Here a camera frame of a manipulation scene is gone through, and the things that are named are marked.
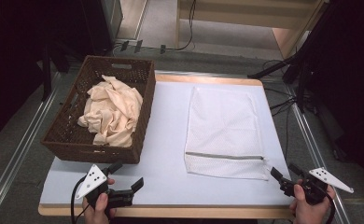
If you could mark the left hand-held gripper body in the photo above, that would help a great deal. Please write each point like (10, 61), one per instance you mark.
(91, 181)

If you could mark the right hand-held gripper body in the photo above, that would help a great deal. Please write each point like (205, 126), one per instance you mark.
(314, 189)

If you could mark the brown wicker basket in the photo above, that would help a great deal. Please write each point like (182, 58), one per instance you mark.
(141, 124)

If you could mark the cream cloth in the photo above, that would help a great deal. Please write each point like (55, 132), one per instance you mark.
(114, 112)

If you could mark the white mesh laundry bag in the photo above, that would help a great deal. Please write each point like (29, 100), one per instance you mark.
(223, 124)

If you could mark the person's right hand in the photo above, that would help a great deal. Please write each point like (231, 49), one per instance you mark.
(310, 213)

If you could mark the person's left hand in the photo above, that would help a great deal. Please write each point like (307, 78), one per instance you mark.
(100, 208)

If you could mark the wooden table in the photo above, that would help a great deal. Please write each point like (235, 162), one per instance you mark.
(177, 213)

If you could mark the white table mat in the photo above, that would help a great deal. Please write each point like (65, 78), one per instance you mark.
(166, 140)

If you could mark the black stand with legs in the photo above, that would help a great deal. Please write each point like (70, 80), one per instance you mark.
(298, 62)

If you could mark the black floor plug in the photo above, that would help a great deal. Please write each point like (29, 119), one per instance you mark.
(124, 45)

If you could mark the dark cabinet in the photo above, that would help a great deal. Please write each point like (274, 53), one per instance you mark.
(104, 25)

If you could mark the light wooden furniture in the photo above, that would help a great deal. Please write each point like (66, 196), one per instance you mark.
(248, 15)

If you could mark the metal floor rail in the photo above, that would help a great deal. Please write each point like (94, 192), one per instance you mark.
(18, 149)
(317, 155)

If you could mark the black metal post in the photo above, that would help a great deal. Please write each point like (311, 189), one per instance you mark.
(46, 71)

